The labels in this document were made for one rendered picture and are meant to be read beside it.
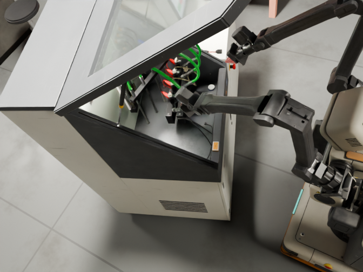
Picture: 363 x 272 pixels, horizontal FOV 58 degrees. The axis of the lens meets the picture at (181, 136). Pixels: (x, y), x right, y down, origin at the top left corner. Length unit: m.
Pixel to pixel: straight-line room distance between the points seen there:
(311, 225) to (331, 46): 1.82
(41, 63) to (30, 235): 1.80
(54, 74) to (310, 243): 1.70
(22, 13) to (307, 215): 3.02
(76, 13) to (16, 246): 2.02
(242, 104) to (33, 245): 2.32
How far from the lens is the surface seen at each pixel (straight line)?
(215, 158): 1.64
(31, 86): 1.50
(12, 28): 4.37
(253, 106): 1.01
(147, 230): 2.61
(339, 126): 1.27
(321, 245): 2.22
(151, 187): 1.97
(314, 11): 1.33
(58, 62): 1.52
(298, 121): 0.96
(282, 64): 3.25
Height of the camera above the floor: 2.41
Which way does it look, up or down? 57 degrees down
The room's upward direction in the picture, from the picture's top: 21 degrees counter-clockwise
